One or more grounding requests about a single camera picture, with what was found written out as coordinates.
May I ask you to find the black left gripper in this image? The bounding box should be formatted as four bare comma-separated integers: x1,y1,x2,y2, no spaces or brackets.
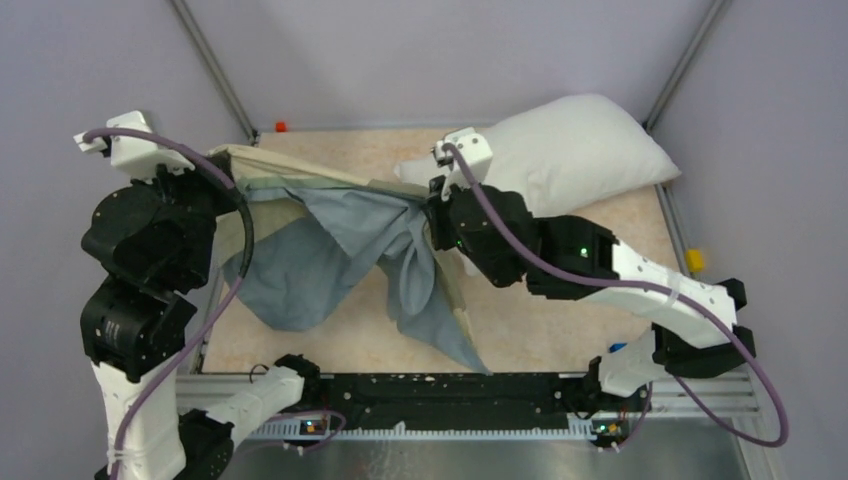
136,139,250,284

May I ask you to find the white pillow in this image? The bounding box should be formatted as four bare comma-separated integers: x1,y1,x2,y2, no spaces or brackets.
394,93,682,220

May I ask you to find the grey-blue and beige pillowcase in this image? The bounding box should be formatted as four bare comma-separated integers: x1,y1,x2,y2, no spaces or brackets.
213,144,486,373

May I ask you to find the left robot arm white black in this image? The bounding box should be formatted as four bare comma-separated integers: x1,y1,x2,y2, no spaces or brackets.
80,166,321,479

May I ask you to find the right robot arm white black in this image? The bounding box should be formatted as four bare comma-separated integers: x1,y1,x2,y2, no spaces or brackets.
425,176,755,412

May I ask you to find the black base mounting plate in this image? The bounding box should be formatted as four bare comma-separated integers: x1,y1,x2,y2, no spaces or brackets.
274,354,652,432

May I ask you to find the small yellow block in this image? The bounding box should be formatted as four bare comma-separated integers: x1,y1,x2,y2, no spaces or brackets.
684,248,706,274

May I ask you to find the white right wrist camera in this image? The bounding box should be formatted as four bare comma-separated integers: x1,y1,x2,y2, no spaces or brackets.
432,127,493,201

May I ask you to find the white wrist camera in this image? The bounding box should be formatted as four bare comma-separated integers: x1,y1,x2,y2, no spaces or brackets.
432,127,493,201
73,132,194,183

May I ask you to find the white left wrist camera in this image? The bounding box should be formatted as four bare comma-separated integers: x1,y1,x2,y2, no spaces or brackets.
73,132,194,183

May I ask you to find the aluminium frame rail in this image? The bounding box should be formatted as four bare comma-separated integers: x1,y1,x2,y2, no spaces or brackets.
158,370,763,442

